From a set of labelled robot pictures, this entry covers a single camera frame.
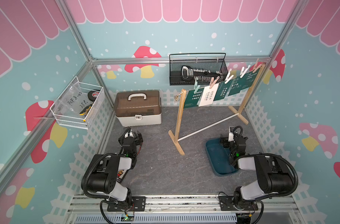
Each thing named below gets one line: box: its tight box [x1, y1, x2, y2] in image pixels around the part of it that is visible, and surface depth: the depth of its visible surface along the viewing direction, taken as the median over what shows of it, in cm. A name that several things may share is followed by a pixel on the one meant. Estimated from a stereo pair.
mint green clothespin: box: [193, 77, 201, 94], surface depth 68 cm
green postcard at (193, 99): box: [184, 87, 205, 109], surface depth 74 cm
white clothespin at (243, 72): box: [239, 64, 251, 79], surface depth 77 cm
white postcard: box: [198, 83, 220, 107], surface depth 78 cm
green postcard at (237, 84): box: [227, 72, 248, 97], surface depth 82 cm
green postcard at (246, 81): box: [235, 67, 261, 94], surface depth 83 cm
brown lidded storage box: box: [113, 89, 163, 127], surface depth 99 cm
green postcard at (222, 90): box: [213, 79, 233, 102], surface depth 80 cm
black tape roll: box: [87, 90, 100, 102], surface depth 82 cm
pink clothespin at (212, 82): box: [209, 76, 220, 90], surface depth 71 cm
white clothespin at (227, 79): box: [224, 68, 234, 84], surface depth 75 cm
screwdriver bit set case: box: [116, 169, 128, 184], surface depth 85 cm
